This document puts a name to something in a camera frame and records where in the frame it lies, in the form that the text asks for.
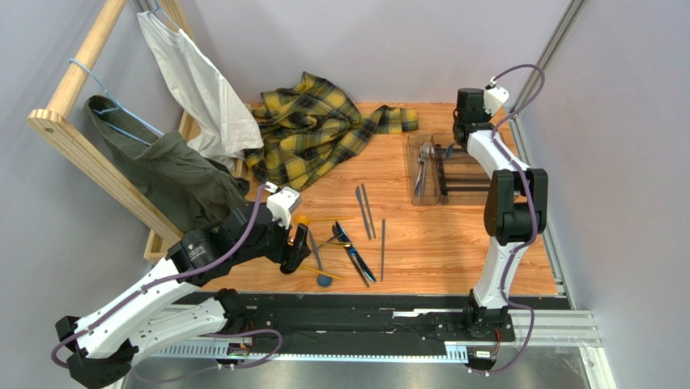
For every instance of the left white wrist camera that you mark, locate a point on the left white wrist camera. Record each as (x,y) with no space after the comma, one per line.
(282,202)

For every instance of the light blue hanger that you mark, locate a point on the light blue hanger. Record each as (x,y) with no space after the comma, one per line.
(117,106)

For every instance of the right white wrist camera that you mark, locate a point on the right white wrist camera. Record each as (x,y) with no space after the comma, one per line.
(495,96)

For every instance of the white hanging garment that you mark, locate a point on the white hanging garment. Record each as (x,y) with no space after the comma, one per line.
(227,128)

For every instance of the silver spoon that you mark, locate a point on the silver spoon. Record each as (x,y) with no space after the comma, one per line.
(430,153)

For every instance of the blue metal knife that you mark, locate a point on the blue metal knife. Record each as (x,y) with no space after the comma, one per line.
(360,265)

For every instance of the yellow plaid shirt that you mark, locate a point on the yellow plaid shirt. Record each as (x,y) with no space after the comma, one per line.
(314,126)

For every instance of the grey plastic knife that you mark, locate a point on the grey plastic knife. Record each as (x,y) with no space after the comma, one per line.
(382,256)

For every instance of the blue-grey plastic spoon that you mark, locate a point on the blue-grey plastic spoon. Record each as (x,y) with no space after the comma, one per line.
(322,280)

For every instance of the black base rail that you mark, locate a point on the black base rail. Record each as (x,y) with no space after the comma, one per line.
(363,325)

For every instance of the silver fork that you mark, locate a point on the silver fork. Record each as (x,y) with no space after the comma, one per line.
(418,172)

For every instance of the clear plastic utensil organizer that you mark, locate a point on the clear plastic utensil organizer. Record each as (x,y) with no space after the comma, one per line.
(457,181)

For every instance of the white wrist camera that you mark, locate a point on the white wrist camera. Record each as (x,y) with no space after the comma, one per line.
(495,96)
(282,202)

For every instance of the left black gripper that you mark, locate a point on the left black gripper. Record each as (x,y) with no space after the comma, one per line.
(297,253)

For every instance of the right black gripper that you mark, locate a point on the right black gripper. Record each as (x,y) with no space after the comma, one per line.
(461,134)

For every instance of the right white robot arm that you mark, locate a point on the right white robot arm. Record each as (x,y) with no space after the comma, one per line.
(515,211)

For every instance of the yellow plastic spoon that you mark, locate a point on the yellow plastic spoon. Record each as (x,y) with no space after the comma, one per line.
(307,220)
(321,272)

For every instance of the wooden clothes rack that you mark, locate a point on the wooden clothes rack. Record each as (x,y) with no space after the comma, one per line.
(53,124)

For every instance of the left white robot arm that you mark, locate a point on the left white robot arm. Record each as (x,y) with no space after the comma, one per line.
(107,344)

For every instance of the olive green garment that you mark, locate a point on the olive green garment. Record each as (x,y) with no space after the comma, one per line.
(189,190)

